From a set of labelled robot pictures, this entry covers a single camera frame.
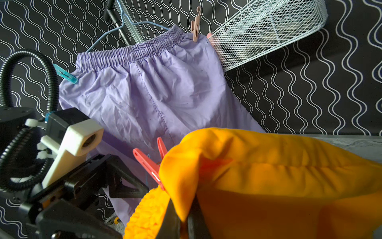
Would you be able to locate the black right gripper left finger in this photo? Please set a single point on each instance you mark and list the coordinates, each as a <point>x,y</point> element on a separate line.
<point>170,221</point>

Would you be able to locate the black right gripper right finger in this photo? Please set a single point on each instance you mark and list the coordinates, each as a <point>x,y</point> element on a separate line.
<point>197,227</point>

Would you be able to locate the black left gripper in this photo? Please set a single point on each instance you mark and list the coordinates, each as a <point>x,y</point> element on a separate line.
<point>63,210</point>

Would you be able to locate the red clothespin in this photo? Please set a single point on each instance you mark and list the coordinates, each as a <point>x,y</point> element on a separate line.
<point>149,165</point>

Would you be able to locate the orange shorts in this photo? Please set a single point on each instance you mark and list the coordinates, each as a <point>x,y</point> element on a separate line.
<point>253,185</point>

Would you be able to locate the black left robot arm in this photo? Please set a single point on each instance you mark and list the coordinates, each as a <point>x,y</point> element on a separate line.
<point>22,171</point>

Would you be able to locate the lilac shorts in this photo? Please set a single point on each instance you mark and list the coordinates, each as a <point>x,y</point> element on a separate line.
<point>166,87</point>

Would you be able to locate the teal clothespin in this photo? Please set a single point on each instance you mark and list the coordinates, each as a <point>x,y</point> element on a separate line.
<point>65,75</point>

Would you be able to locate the black clothes rack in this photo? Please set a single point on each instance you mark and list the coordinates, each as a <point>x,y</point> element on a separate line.
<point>110,15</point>

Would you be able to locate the peach clothespin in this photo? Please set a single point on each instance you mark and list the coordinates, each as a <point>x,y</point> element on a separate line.
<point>195,25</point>

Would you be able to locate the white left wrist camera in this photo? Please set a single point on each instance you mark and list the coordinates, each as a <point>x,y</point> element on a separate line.
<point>70,135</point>

